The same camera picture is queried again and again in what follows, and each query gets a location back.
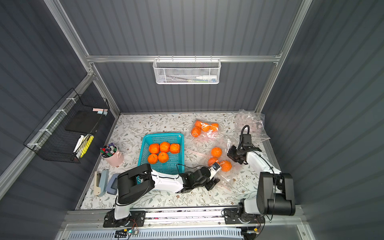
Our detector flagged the clear zip-top bag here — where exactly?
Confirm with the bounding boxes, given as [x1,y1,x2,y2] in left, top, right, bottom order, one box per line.
[190,120,220,138]
[234,109,270,142]
[187,135,241,191]

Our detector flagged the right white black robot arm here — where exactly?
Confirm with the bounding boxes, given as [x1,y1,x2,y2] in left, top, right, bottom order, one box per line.
[227,125,296,219]

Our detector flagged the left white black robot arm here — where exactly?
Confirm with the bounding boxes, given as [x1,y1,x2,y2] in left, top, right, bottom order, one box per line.
[113,163,222,220]

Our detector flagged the small bag right orange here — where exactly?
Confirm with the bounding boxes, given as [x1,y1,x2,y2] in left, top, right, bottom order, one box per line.
[210,123,219,132]

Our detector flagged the small bag orange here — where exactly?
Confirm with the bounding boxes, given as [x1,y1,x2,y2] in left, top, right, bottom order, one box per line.
[191,126,202,138]
[195,121,210,132]
[210,123,219,132]

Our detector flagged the small bag middle orange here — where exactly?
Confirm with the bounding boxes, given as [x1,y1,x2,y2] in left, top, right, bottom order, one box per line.
[195,121,210,132]

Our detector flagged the small bag left orange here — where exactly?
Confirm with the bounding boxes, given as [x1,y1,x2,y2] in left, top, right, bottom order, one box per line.
[191,126,202,138]

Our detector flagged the teal plastic basket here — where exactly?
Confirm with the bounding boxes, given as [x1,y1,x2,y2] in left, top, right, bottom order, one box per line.
[138,133,185,175]

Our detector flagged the green led circuit board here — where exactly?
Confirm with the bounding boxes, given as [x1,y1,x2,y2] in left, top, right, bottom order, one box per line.
[114,229,139,240]

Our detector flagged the pink pen cup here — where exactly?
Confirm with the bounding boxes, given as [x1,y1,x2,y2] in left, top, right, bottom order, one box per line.
[100,143,124,167]

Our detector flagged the yellow marker in basket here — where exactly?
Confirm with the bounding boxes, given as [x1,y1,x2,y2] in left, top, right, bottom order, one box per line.
[76,135,94,159]

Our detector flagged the pink sticky notes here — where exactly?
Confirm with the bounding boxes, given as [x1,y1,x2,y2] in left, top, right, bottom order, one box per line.
[93,108,108,116]

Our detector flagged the white marker in basket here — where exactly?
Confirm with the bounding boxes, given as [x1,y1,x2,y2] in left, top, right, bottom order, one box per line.
[73,135,85,153]

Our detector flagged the black notebook in basket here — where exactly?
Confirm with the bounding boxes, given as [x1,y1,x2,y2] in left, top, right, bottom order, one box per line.
[65,111,105,135]

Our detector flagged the aluminium linear rail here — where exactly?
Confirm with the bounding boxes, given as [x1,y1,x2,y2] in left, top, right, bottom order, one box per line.
[59,206,308,232]

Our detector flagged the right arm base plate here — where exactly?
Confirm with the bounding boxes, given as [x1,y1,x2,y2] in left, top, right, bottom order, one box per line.
[222,208,265,225]

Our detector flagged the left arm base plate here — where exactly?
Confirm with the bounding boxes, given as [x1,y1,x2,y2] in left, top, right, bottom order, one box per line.
[103,210,146,228]

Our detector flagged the white wire mesh basket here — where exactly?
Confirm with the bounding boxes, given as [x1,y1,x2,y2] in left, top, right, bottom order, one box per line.
[153,59,222,85]

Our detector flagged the black wire wall basket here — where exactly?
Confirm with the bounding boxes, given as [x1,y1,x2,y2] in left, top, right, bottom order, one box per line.
[24,90,110,163]

